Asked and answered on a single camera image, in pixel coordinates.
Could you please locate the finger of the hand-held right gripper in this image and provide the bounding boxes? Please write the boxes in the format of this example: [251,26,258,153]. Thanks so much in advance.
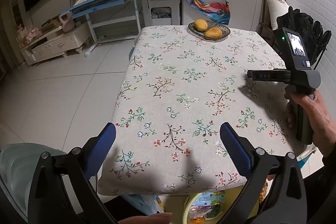
[247,69,290,82]

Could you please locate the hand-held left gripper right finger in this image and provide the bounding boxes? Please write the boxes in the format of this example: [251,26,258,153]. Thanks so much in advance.
[219,122,307,224]

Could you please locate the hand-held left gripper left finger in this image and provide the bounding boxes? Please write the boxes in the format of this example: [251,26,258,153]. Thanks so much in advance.
[28,122,117,224]

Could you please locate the yellow plastic basin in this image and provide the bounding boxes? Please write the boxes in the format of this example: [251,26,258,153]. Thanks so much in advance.
[182,189,263,224]

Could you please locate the clear plastic bottle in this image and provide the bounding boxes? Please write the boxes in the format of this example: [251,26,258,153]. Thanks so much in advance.
[188,204,213,219]

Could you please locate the person's right hand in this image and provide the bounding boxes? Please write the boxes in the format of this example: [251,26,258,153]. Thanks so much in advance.
[284,90,336,159]

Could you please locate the person's left hand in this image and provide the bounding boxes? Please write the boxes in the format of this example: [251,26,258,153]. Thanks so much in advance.
[117,213,173,224]

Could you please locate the wooden chair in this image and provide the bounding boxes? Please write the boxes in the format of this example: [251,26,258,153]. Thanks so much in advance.
[259,0,279,48]

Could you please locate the black jacket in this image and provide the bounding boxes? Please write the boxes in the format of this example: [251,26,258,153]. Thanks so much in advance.
[277,6,315,35]

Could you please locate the dark woven fruit bowl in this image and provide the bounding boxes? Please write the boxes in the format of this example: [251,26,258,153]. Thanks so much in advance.
[188,21,231,42]

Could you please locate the yellow mango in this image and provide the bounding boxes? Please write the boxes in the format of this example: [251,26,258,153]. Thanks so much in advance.
[194,19,208,32]
[205,28,223,39]

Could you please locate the white cushion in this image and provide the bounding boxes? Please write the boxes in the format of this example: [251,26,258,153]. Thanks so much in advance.
[262,0,289,30]

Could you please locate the floral tablecloth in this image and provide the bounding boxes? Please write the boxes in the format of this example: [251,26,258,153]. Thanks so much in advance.
[97,25,307,197]

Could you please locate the pale green chair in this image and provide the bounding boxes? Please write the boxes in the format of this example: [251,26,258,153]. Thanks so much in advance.
[0,143,69,224]

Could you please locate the cream television cabinet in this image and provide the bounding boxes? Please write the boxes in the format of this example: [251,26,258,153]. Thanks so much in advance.
[20,22,92,65]

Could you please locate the pink kettlebell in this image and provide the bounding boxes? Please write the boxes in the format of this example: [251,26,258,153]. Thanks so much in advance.
[59,12,76,33]

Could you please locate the pink flower box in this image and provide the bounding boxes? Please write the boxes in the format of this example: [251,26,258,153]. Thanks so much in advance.
[16,26,40,45]

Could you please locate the coiled white cables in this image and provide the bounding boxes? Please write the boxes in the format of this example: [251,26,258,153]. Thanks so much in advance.
[151,10,171,19]

